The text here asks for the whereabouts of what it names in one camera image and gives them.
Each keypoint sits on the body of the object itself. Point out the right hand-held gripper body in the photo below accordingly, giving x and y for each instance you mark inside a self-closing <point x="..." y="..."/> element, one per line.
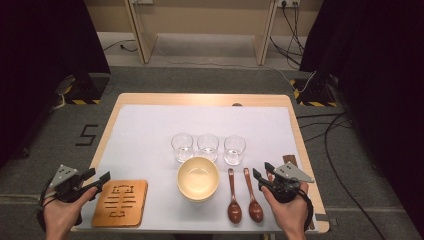
<point x="286" y="188"/>

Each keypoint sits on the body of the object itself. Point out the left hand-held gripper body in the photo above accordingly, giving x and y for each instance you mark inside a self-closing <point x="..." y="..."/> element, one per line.
<point x="68" y="190"/>

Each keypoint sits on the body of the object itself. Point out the person's left hand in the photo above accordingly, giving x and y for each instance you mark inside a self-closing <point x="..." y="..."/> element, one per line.
<point x="61" y="216"/>

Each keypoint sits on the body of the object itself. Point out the person's right hand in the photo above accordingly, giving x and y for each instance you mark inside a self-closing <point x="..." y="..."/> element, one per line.
<point x="291" y="216"/>

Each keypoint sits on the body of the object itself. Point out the row of brown chopsticks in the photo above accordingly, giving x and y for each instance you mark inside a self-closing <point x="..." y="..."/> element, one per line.
<point x="290" y="160"/>

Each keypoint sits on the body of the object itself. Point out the clear drinking glass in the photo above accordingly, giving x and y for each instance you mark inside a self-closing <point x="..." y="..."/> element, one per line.
<point x="234" y="156"/>
<point x="208" y="155"/>
<point x="182" y="155"/>

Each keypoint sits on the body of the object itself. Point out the gray tape strip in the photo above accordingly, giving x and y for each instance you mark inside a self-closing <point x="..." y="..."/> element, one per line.
<point x="328" y="220"/>

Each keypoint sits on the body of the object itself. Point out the white table mat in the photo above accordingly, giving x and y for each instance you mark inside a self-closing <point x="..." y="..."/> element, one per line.
<point x="150" y="133"/>

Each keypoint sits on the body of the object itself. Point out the black base with striped tape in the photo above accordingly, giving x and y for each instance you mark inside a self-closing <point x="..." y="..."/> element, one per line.
<point x="316" y="90"/>
<point x="90" y="88"/>

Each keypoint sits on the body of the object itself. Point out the black curtain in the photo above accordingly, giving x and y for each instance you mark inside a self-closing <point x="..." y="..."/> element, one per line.
<point x="40" y="50"/>
<point x="383" y="66"/>

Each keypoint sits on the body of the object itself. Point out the beige office desk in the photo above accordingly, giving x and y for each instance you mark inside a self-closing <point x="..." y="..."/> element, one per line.
<point x="200" y="16"/>

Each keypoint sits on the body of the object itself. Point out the white wall power outlet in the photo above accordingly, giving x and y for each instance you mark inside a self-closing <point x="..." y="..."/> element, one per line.
<point x="289" y="2"/>

